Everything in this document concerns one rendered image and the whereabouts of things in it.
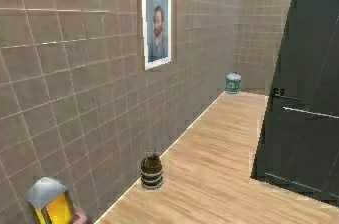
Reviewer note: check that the yellow lantern with grey top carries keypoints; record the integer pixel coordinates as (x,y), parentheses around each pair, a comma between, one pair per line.
(51,203)

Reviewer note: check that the framed portrait picture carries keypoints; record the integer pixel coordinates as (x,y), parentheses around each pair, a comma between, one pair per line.
(157,32)

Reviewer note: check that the green trash can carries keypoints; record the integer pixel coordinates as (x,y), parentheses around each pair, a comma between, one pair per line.
(233,83)

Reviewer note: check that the brown wooden bucket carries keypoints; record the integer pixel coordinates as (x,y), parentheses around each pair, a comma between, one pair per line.
(151,170)

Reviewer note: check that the dark grey room door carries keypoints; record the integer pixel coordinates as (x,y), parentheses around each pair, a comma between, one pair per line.
(313,100)

